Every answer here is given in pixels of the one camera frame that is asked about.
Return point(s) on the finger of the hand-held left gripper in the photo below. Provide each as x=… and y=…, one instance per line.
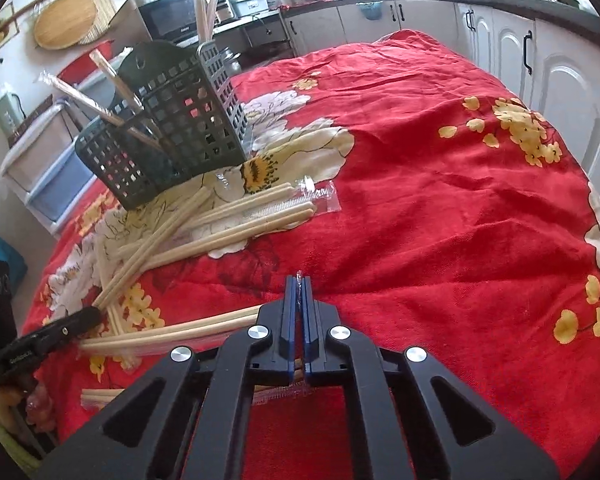
x=69, y=327

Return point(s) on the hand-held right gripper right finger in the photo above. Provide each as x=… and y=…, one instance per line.
x=307, y=320

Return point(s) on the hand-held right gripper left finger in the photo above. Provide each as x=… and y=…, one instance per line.
x=292, y=320

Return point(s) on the single chopstick pair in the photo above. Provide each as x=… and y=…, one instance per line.
x=179, y=331

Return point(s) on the pile of chopsticks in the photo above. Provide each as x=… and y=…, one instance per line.
x=154, y=246

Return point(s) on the green plastic utensil basket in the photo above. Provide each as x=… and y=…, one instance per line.
x=149, y=62

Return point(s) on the person's left hand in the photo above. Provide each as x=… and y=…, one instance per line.
x=39, y=405

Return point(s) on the white blue drawer unit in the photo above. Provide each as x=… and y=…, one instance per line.
x=39, y=160

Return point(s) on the red floral cloth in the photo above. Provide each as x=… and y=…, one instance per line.
x=430, y=210

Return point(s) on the brown woven basket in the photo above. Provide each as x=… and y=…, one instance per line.
x=29, y=122

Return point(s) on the red plastic basin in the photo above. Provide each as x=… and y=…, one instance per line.
x=77, y=71

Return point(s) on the round bamboo tray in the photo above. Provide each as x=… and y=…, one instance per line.
x=64, y=22

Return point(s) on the metal shelf rack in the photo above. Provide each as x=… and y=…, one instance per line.
x=260, y=30

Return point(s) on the blue hanging bin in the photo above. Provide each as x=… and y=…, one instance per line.
x=371, y=11

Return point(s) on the round bamboo mat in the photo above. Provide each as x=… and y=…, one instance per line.
x=104, y=7

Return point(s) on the grey plastic box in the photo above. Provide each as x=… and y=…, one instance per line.
x=250, y=5

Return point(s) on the black microwave oven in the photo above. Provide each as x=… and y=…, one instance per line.
x=169, y=12

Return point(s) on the white base cabinets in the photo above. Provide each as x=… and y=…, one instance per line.
x=555, y=60

